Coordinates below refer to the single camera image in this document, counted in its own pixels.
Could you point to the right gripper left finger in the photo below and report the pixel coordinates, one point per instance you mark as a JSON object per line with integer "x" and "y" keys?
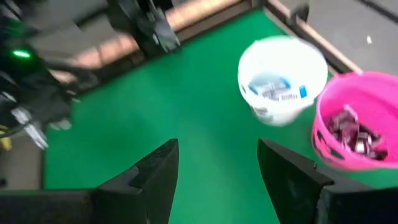
{"x": 146, "y": 193}

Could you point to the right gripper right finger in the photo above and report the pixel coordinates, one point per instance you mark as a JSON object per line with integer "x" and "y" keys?
{"x": 292, "y": 186}

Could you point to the blue white candy bar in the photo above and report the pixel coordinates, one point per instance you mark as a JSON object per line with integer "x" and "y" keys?
{"x": 267, "y": 85}
{"x": 290, "y": 96}

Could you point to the white plastic halloween bucket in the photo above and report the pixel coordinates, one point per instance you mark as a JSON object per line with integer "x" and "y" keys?
{"x": 280, "y": 62}

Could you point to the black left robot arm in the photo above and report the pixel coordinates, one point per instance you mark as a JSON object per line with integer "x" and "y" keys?
{"x": 31, "y": 93}

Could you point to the pink plastic halloween bucket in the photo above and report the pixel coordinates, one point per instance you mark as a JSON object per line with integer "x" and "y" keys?
{"x": 357, "y": 93}

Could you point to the green felt mat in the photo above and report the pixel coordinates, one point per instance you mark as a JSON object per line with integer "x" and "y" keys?
{"x": 202, "y": 109}

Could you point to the yellow label tag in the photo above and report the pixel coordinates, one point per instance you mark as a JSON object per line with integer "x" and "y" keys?
{"x": 4, "y": 143}

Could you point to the black table edge clamp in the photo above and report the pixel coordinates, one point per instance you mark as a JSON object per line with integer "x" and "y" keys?
{"x": 300, "y": 12}

